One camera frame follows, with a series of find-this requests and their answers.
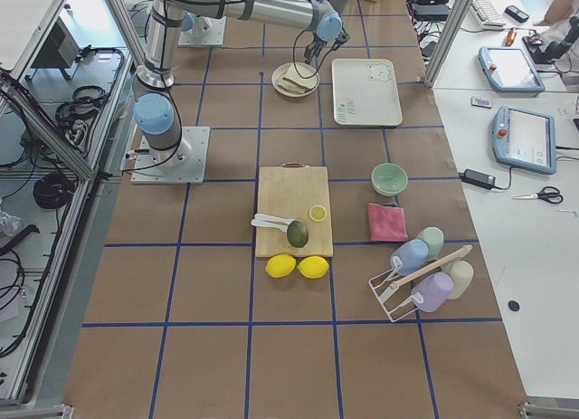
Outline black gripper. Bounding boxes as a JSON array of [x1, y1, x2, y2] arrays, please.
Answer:
[[303, 28, 350, 61]]

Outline white round plate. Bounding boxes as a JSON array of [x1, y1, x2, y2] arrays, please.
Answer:
[[271, 62, 319, 98]]

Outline bread slice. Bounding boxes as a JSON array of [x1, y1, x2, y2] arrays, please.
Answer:
[[276, 78, 299, 93], [282, 63, 318, 90]]

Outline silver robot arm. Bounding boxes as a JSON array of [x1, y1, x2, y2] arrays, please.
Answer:
[[133, 0, 348, 165]]

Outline bread slice under egg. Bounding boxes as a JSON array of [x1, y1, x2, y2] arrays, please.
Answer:
[[276, 78, 299, 93]]

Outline white bear tray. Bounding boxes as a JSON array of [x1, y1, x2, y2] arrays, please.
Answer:
[[331, 59, 403, 127]]

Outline green bowl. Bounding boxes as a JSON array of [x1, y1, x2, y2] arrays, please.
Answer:
[[371, 163, 408, 196]]

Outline bamboo cutting board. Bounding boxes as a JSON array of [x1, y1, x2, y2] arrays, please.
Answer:
[[255, 166, 334, 258]]

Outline lemon slice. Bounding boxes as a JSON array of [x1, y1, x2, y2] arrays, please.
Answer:
[[308, 205, 327, 223]]

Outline white plastic fork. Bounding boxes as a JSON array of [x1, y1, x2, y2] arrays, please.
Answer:
[[253, 213, 296, 225]]

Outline teach pendant far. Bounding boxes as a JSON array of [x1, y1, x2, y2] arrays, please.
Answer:
[[478, 47, 546, 95]]

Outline teach pendant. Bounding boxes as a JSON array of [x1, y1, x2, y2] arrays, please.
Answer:
[[478, 47, 546, 95], [491, 106, 556, 175]]

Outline green avocado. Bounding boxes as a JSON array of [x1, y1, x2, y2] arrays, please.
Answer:
[[286, 220, 309, 248]]

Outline white plastic spoon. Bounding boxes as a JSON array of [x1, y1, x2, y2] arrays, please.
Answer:
[[251, 218, 289, 233]]

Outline pink cloth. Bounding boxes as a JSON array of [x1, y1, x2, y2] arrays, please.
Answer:
[[368, 203, 408, 243]]

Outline black power adapter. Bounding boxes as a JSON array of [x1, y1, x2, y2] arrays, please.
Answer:
[[459, 168, 496, 190]]

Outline green mug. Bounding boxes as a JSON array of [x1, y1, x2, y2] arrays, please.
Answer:
[[415, 226, 444, 262]]

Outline whole yellow lemon right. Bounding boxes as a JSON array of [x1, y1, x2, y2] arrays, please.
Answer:
[[297, 255, 329, 280]]

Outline whole yellow lemon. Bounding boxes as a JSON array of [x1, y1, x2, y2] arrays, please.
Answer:
[[265, 254, 297, 279], [297, 255, 329, 280]]

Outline teach pendant near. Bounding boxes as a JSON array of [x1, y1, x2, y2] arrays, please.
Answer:
[[491, 106, 556, 175]]

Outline whole yellow lemon left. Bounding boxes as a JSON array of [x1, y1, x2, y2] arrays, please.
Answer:
[[265, 254, 297, 279]]

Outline blue mug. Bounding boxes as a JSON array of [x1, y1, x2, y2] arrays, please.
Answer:
[[390, 239, 429, 276]]

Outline cream mug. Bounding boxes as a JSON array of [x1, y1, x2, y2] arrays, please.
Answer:
[[441, 260, 474, 300]]

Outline purple mug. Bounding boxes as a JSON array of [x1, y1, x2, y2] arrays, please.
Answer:
[[411, 271, 454, 312]]

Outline black scissors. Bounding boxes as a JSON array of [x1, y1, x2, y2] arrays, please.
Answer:
[[513, 186, 564, 205]]

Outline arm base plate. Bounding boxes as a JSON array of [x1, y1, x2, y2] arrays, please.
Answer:
[[128, 126, 210, 185], [178, 13, 226, 48]]

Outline white wire cup rack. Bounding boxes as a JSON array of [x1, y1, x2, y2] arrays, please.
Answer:
[[368, 244, 472, 322]]

